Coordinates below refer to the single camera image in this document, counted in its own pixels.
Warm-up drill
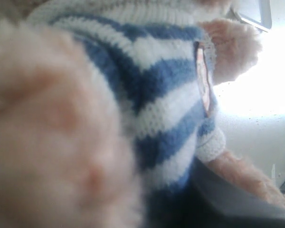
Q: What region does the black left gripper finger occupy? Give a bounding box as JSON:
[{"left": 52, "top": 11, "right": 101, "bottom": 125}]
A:
[{"left": 181, "top": 158, "right": 285, "bottom": 228}]

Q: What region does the tan teddy bear striped sweater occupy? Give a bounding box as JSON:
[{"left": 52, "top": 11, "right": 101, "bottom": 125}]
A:
[{"left": 0, "top": 0, "right": 285, "bottom": 228}]

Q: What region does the white rectangular plastic tray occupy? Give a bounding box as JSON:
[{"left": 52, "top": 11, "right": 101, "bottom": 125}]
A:
[{"left": 232, "top": 0, "right": 272, "bottom": 32}]

